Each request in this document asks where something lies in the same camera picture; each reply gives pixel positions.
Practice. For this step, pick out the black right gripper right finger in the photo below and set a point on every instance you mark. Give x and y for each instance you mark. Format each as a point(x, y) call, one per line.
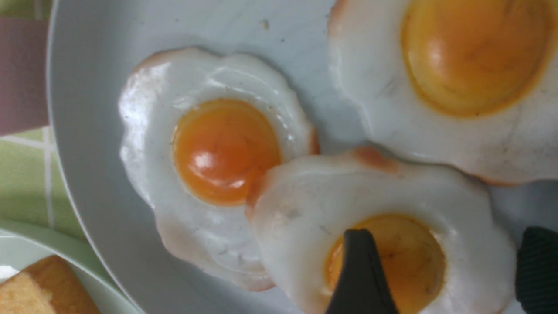
point(537, 271)

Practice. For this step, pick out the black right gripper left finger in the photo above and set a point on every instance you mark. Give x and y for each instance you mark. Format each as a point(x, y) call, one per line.
point(361, 287)

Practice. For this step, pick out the fried egg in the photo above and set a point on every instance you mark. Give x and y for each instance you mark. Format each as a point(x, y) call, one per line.
point(466, 83)
point(441, 250)
point(199, 130)

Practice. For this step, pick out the toast slice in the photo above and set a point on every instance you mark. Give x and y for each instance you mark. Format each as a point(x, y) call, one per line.
point(48, 286)

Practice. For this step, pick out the green checkered tablecloth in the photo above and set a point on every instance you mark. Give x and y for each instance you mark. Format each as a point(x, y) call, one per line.
point(32, 184)

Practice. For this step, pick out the teal front plate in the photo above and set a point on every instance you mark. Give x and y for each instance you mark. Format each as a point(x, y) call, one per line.
point(22, 244)

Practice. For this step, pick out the grey-blue egg plate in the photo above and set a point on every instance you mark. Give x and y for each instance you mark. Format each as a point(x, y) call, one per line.
point(94, 45)

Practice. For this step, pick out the pink cube block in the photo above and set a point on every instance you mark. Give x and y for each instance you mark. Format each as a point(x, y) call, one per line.
point(23, 47)

